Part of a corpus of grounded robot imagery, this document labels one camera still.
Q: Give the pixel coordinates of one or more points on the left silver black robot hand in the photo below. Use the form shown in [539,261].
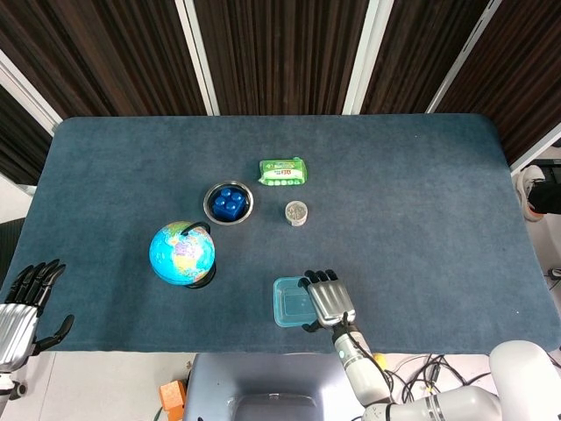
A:
[15,326]

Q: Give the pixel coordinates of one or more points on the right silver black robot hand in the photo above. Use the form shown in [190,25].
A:
[331,302]

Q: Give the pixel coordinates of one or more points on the teal translucent plastic lid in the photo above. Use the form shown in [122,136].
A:
[291,302]

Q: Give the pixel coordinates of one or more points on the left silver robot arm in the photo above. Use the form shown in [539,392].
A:
[6,388]

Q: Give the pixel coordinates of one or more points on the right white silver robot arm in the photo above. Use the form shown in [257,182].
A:
[372,381]

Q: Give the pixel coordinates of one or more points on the orange wooden block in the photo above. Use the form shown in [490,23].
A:
[172,394]

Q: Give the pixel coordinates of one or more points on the yellow object on floor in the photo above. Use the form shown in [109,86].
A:
[380,361]

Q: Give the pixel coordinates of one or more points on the grey blue robot torso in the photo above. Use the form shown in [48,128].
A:
[271,377]

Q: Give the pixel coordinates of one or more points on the small clear jar of clips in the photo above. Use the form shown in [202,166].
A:
[296,213]

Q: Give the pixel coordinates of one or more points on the blue table cloth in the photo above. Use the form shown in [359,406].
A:
[372,184]

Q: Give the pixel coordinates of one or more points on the green snack packet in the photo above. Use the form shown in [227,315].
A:
[282,172]

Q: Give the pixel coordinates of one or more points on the blue building block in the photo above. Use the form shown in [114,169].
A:
[228,205]

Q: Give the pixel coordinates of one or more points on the stainless steel bowl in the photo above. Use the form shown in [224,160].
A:
[209,212]

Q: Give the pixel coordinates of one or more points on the blue globe on black stand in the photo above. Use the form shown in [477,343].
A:
[179,254]

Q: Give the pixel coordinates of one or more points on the dark slatted partition panel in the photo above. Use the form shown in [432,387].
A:
[19,140]
[521,74]
[285,57]
[101,57]
[421,52]

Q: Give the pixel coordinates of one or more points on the white orange sneaker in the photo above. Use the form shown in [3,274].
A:
[528,180]

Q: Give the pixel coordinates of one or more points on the black trouser leg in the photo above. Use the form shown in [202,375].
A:
[548,197]

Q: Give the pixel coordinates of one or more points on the white partition post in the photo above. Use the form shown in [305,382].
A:
[534,160]
[199,57]
[26,90]
[366,57]
[464,57]

